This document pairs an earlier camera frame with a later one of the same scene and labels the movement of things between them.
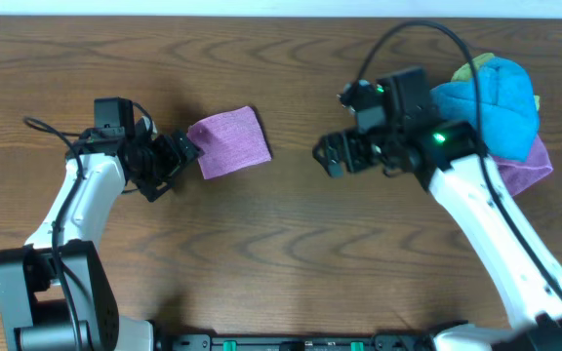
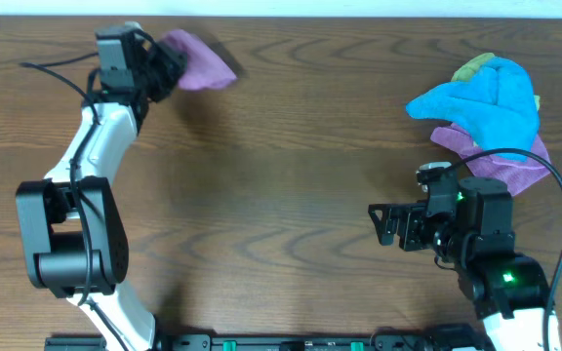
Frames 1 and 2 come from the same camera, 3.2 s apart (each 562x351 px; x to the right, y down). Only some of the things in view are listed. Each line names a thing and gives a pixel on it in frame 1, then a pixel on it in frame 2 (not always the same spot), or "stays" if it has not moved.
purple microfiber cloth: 229,142 to 206,68
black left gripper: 172,159 to 167,65
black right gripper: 350,152 to 409,227
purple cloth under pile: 521,176 stays
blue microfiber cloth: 507,105 stays
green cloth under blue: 464,73 stays
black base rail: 367,341 stays
